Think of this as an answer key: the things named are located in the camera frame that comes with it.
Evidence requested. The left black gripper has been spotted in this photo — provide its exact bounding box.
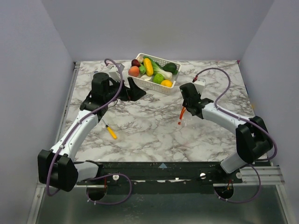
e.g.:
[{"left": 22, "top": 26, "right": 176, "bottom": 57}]
[{"left": 104, "top": 77, "right": 146, "bottom": 103}]

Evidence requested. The clear orange zip bag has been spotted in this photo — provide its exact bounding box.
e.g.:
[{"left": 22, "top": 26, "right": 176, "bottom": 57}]
[{"left": 178, "top": 107, "right": 193, "bottom": 126}]

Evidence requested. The white perforated plastic basket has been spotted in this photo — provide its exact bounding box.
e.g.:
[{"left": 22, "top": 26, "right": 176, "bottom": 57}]
[{"left": 127, "top": 53, "right": 182, "bottom": 96}]

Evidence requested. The toy peach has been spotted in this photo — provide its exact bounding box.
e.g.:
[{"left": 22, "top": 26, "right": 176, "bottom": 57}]
[{"left": 128, "top": 66, "right": 140, "bottom": 77}]

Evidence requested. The light green toy vegetable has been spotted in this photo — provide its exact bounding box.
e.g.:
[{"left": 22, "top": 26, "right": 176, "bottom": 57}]
[{"left": 139, "top": 64, "right": 146, "bottom": 75}]

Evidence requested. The yellow toy corn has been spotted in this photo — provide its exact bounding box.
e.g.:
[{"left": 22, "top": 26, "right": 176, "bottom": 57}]
[{"left": 143, "top": 58, "right": 154, "bottom": 77}]

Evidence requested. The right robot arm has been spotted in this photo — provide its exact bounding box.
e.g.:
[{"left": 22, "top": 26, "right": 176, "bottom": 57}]
[{"left": 179, "top": 83, "right": 273, "bottom": 183}]

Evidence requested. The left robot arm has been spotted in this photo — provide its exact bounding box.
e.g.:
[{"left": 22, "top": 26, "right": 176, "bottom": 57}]
[{"left": 37, "top": 72, "right": 146, "bottom": 192}]

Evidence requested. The white toy mushroom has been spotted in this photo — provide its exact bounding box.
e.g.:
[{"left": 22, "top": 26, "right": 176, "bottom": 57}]
[{"left": 140, "top": 75, "right": 152, "bottom": 81}]

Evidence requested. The lime green toy fruit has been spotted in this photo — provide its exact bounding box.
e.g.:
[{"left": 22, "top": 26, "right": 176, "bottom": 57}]
[{"left": 152, "top": 73, "right": 164, "bottom": 84}]

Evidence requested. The yellow toy lemon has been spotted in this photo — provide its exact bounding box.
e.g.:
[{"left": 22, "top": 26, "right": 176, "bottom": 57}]
[{"left": 160, "top": 80, "right": 172, "bottom": 88}]

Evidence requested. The toy bok choy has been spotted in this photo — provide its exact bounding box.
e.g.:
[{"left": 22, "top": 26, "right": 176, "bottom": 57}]
[{"left": 143, "top": 56, "right": 172, "bottom": 80}]

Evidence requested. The toy garlic bulb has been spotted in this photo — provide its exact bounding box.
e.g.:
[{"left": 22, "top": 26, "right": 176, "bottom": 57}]
[{"left": 136, "top": 56, "right": 143, "bottom": 63}]

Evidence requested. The dark green toy avocado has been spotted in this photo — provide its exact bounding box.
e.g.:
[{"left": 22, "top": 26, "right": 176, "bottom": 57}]
[{"left": 163, "top": 63, "right": 177, "bottom": 73}]

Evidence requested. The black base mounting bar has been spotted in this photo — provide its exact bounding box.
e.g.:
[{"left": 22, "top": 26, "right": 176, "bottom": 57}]
[{"left": 77, "top": 162, "right": 242, "bottom": 195}]

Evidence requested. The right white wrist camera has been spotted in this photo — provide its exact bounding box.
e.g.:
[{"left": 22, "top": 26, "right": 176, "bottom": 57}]
[{"left": 192, "top": 77, "right": 206, "bottom": 89}]

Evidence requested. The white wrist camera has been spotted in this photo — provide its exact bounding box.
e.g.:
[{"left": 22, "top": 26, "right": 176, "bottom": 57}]
[
  {"left": 107, "top": 63, "right": 121, "bottom": 82},
  {"left": 192, "top": 77, "right": 206, "bottom": 89}
]

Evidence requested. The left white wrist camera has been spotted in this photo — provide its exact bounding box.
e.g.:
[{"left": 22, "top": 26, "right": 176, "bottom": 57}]
[{"left": 107, "top": 63, "right": 121, "bottom": 82}]

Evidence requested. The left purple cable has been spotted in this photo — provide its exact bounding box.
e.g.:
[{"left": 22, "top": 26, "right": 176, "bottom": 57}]
[{"left": 45, "top": 58, "right": 134, "bottom": 206}]

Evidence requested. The yellow handled screwdriver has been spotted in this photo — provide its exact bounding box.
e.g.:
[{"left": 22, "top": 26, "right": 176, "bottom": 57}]
[{"left": 103, "top": 120, "right": 117, "bottom": 140}]

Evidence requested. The aluminium extrusion rail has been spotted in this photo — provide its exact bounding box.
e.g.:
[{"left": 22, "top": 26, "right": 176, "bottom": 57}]
[{"left": 26, "top": 62, "right": 81, "bottom": 224}]

